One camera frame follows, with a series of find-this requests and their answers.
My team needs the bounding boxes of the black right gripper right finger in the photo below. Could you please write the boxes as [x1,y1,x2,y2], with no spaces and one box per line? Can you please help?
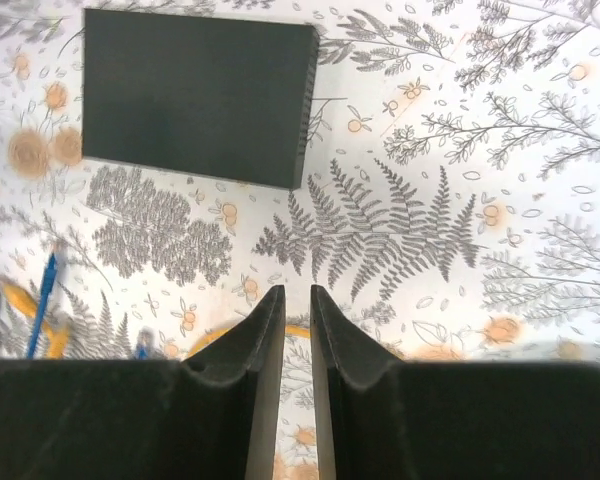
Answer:
[310,285,600,479]

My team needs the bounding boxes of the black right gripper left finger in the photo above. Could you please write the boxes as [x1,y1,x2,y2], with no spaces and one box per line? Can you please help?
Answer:
[0,286,285,480]

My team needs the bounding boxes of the yellow ethernet cable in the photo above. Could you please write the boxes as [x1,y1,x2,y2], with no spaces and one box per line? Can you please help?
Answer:
[0,279,74,361]

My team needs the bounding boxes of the black network switch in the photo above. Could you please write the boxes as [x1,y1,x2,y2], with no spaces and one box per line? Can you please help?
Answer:
[82,9,319,190]

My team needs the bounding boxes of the floral table mat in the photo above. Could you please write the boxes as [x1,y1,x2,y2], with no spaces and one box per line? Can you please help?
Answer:
[0,1,600,479]

